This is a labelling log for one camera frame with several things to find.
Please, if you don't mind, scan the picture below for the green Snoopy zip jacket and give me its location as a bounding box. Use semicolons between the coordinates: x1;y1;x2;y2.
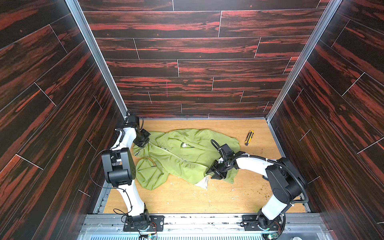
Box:
133;129;241;190

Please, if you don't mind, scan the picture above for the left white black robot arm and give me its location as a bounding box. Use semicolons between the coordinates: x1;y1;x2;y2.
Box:
102;110;150;231

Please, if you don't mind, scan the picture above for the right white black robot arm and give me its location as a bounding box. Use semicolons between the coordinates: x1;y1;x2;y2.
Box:
207;140;309;231

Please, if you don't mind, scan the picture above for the yellow black utility knife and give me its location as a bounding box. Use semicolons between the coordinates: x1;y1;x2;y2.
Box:
245;130;254;146

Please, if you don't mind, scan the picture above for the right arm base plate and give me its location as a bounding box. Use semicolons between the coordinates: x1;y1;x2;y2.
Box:
240;215;283;232

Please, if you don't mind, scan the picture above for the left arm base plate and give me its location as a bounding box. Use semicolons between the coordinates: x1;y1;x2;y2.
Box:
123;215;165;232

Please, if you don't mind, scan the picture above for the aluminium front rail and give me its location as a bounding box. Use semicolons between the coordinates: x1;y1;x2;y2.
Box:
78;213;334;240

